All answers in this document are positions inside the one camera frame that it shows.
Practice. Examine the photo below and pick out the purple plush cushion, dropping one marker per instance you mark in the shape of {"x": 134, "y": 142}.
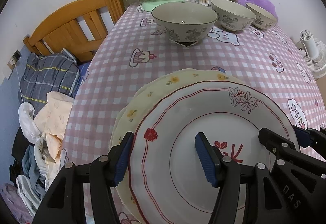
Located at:
{"x": 265, "y": 4}

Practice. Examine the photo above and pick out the blue plaid pillow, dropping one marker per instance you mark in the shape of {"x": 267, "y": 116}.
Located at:
{"x": 57, "y": 72}

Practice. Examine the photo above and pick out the small grey floral bowl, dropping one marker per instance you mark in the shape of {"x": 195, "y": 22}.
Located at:
{"x": 264, "y": 19}

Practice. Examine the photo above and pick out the white plastic bag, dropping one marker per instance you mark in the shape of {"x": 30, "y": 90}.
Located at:
{"x": 27, "y": 125}

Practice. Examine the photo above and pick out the wall power socket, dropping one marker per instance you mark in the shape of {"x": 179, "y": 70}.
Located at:
{"x": 14, "y": 59}

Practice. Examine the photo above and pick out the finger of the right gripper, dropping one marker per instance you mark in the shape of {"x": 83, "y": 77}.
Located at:
{"x": 310, "y": 137}
{"x": 276, "y": 143}

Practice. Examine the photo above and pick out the large grey floral bowl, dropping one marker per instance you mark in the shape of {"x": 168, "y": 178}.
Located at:
{"x": 186, "y": 22}

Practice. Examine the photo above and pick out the white red-rimmed plate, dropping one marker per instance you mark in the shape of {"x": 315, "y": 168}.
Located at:
{"x": 248, "y": 112}

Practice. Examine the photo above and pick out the peach patterned cloth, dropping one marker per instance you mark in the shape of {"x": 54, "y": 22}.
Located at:
{"x": 52, "y": 120}

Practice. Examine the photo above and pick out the pile of grey clothes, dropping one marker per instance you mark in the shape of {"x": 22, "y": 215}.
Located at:
{"x": 29, "y": 179}

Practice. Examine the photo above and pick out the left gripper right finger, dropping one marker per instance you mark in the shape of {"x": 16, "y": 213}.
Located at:
{"x": 263, "y": 201}

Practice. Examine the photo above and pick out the large cream floral plate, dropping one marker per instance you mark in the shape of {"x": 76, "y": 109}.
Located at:
{"x": 142, "y": 101}

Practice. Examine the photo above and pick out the pink checked tablecloth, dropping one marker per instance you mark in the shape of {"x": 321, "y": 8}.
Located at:
{"x": 136, "y": 52}

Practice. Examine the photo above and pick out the white floor fan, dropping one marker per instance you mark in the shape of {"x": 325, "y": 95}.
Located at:
{"x": 313, "y": 52}

